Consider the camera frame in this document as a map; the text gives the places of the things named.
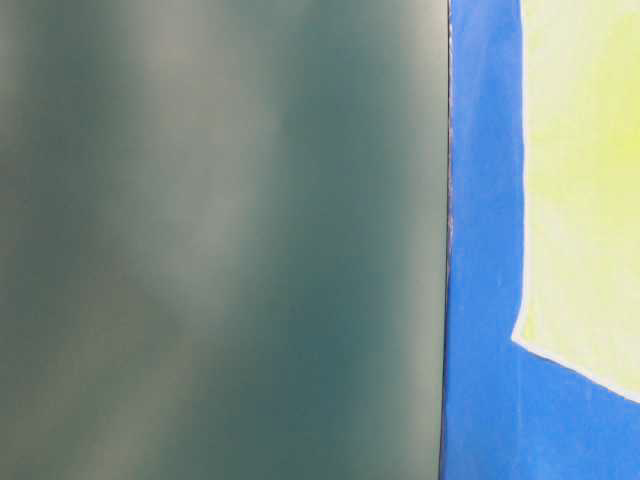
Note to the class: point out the yellow-green towel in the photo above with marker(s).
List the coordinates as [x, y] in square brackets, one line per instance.
[580, 289]

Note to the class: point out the blurred grey-green panel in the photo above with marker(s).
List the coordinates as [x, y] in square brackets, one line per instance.
[222, 239]

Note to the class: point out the blue table cloth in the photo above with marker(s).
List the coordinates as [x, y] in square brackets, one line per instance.
[507, 413]

